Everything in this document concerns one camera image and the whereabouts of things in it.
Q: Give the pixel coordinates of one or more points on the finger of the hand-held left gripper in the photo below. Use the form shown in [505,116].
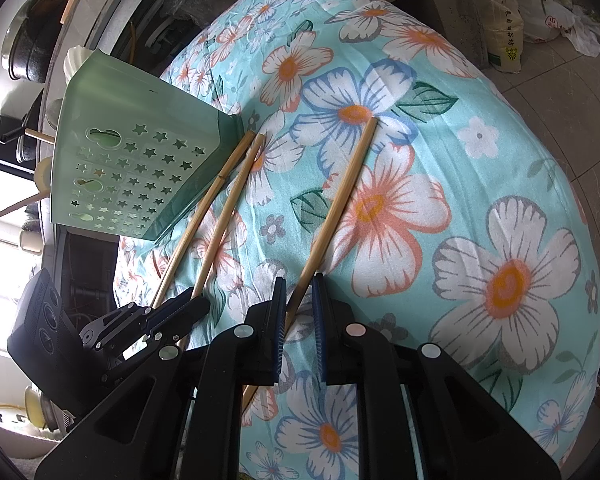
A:
[170,307]
[190,315]

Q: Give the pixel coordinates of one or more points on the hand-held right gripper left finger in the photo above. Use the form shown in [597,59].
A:
[279,330]

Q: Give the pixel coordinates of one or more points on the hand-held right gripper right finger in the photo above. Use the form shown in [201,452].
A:
[319,330]

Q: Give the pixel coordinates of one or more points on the slim white spoon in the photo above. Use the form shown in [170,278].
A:
[45,175]

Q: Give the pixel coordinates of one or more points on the green plastic utensil holder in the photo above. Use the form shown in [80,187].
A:
[130,125]

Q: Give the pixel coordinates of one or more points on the wide white ceramic spoon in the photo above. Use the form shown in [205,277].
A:
[77,62]

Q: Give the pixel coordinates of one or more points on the floral blue blanket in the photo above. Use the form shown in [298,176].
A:
[455,170]

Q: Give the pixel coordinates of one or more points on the black wok with lid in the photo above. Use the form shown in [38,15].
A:
[30,110]

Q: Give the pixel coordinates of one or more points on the large black pot with lid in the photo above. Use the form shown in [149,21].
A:
[35,35]

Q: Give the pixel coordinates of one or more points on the rice sack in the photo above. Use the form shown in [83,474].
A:
[502,25]

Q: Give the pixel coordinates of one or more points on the white plastic bag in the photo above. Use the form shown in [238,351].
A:
[550,15]

